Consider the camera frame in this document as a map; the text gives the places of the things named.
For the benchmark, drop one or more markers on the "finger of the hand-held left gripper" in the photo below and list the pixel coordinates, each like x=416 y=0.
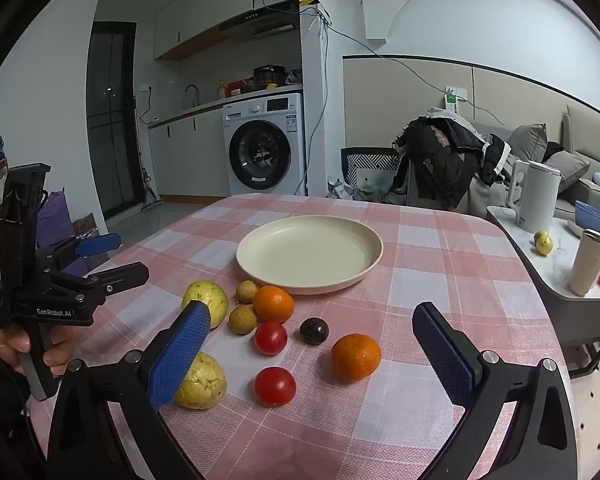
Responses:
x=122 y=277
x=100 y=244

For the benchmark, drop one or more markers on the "pink checked tablecloth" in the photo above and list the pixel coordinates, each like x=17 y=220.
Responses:
x=430 y=260

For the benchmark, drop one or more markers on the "person's left hand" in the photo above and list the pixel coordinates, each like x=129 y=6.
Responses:
x=10 y=345

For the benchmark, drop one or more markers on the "black patterned basket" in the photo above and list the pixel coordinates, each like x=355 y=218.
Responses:
x=370 y=162

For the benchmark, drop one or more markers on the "white base cabinets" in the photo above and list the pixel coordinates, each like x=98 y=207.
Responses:
x=185 y=160

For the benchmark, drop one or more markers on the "kitchen faucet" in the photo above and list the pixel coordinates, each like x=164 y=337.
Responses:
x=195 y=92

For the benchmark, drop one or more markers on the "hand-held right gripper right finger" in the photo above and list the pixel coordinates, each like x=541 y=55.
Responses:
x=442 y=355

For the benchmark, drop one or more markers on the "white plastic bag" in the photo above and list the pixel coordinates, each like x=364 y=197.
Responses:
x=340 y=190

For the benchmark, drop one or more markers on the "patterned bag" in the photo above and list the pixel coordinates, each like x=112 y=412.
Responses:
x=85 y=225

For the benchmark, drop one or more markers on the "black rice cooker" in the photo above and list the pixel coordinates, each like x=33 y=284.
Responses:
x=269 y=75

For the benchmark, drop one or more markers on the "small yellow-green fruit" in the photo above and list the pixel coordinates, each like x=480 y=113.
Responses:
x=545 y=246
x=540 y=236

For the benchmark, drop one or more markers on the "range hood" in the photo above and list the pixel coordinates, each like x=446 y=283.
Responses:
x=265 y=22

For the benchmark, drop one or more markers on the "red container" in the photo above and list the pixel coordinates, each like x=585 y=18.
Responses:
x=240 y=87

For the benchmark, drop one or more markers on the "mop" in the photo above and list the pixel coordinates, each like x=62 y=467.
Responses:
x=147 y=190

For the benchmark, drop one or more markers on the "white electric kettle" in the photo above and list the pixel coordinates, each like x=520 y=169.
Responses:
x=537 y=200

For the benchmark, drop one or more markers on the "black jacket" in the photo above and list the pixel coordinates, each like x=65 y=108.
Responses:
x=440 y=165

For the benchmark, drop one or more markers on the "cream round plate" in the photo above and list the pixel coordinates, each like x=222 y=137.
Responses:
x=307 y=255

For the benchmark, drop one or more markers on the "yellow bottle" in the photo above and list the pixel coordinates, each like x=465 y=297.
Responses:
x=222 y=91

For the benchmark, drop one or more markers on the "dark glass door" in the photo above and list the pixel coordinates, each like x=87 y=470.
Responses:
x=110 y=125

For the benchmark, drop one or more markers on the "grey cushion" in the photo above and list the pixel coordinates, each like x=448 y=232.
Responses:
x=530 y=142
x=570 y=170

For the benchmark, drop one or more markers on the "purple bag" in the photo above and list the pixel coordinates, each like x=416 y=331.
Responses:
x=55 y=215

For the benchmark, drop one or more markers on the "grey sofa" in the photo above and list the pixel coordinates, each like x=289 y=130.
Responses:
x=582 y=192

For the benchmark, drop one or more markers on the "cream tumbler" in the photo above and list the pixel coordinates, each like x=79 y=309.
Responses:
x=587 y=265

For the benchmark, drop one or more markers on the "orange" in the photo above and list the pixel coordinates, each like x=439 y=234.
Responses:
x=356 y=357
x=274 y=304

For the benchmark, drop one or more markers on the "dark purple plum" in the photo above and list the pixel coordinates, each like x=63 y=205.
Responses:
x=314 y=331

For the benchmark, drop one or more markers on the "white wall cabinets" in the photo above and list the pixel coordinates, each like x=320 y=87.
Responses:
x=205 y=15

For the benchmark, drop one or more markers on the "grey draped cloth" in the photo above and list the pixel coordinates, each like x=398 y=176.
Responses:
x=485 y=195

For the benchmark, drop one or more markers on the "stack of blue bowls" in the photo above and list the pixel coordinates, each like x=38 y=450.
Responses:
x=590 y=215

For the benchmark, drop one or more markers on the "marble side table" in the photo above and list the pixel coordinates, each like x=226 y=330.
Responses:
x=550 y=270

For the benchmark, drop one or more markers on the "brown longan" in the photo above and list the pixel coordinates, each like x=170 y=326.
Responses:
x=246 y=291
x=242 y=320

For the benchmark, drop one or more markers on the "yellow-green passion fruit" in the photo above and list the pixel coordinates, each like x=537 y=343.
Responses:
x=207 y=296
x=205 y=382

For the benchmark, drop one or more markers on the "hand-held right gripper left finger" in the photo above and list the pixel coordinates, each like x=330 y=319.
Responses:
x=180 y=355

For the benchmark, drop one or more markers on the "white washing machine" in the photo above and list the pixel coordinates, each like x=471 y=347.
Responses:
x=260 y=155

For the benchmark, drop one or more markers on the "red tomato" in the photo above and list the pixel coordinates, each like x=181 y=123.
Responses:
x=275 y=386
x=270 y=338

